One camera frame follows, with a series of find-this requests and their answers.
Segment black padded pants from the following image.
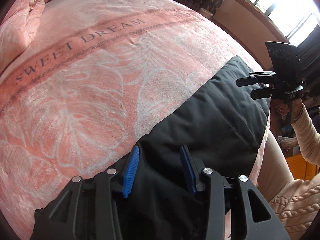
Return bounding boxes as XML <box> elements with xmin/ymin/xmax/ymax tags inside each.
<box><xmin>117</xmin><ymin>56</ymin><xmax>270</xmax><ymax>239</ymax></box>

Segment person's right hand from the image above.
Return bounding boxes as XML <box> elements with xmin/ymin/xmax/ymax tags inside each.
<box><xmin>273</xmin><ymin>99</ymin><xmax>304</xmax><ymax>124</ymax></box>

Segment person's light trousers leg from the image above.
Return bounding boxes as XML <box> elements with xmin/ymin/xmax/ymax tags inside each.
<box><xmin>257</xmin><ymin>125</ymin><xmax>320</xmax><ymax>240</ymax></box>

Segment cream knit sweater sleeve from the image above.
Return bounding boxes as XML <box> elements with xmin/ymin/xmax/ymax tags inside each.
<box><xmin>291</xmin><ymin>103</ymin><xmax>319</xmax><ymax>166</ymax></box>

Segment pink leaf-print bed blanket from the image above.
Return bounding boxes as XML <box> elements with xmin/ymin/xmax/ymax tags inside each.
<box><xmin>1</xmin><ymin>0</ymin><xmax>260</xmax><ymax>239</ymax></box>

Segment folded pink quilt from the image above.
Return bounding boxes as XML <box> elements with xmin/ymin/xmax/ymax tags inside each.
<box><xmin>1</xmin><ymin>0</ymin><xmax>45</xmax><ymax>72</ymax></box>

